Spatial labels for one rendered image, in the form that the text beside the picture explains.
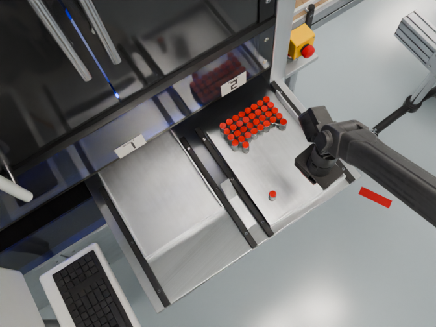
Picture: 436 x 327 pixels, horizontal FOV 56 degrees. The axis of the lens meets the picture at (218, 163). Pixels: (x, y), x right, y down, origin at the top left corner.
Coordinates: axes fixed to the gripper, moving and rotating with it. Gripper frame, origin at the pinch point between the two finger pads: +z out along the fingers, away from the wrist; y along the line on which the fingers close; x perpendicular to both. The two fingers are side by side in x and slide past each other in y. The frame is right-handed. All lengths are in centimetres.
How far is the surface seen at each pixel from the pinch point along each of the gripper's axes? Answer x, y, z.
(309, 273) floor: -4, -20, 103
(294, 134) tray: -11.4, 15.5, 14.3
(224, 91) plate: -0.7, 35.2, 1.7
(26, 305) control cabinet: 79, 28, 19
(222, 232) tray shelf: 24.7, 7.2, 16.0
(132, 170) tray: 33, 40, 16
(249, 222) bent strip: 16.9, 4.3, 15.5
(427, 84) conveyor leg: -97, 6, 65
